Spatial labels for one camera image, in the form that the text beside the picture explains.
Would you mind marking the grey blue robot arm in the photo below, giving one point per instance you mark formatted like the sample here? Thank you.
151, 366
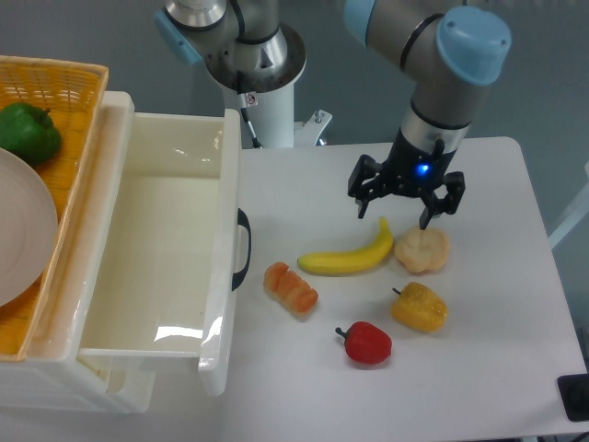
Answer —
452, 50

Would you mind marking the green bell pepper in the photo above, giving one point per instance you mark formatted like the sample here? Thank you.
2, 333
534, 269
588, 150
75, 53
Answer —
28, 132

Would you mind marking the orange square bread loaf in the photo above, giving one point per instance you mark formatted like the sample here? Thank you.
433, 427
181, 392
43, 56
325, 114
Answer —
290, 290

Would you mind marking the yellow banana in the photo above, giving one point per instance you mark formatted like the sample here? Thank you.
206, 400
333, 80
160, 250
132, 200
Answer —
337, 263

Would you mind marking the black device at table edge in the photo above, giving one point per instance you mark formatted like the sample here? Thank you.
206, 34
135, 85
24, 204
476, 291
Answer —
574, 396

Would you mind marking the red bell pepper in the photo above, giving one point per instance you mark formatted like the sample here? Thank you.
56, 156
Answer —
366, 344

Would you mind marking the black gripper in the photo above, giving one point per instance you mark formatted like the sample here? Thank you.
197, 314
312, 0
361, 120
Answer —
414, 169

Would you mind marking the round knotted bread roll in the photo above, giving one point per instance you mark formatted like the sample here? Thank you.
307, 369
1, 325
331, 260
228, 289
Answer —
423, 250

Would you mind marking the white open drawer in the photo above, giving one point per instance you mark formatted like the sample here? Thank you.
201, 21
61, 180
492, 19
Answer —
163, 299

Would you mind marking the black drawer handle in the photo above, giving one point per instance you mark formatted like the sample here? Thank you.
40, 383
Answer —
244, 249

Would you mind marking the beige round plate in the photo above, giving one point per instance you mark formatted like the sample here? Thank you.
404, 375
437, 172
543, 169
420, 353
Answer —
28, 226

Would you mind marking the white metal mounting bracket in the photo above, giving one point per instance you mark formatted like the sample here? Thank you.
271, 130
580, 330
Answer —
317, 126

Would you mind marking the orange woven basket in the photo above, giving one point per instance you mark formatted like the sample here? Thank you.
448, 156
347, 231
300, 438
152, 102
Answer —
72, 92

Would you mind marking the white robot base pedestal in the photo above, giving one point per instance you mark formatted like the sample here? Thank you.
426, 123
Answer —
258, 81

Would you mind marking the yellow bell pepper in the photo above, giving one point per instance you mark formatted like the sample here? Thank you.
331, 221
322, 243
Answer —
418, 307

